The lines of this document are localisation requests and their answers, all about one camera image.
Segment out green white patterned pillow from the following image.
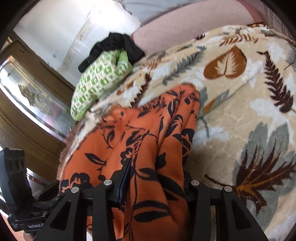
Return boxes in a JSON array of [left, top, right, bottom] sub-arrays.
[[70, 49, 132, 121]]

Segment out beige leaf print blanket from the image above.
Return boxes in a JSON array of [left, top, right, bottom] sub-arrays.
[[58, 26, 295, 240]]

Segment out orange black floral garment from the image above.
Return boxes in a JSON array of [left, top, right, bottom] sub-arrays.
[[60, 83, 200, 240]]

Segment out wooden glass cabinet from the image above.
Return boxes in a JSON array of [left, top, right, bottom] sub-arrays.
[[1, 33, 75, 181]]

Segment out pink quilted mattress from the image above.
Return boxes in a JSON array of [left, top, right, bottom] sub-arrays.
[[132, 1, 263, 54]]

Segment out black cloth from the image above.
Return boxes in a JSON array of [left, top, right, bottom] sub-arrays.
[[78, 33, 145, 73]]

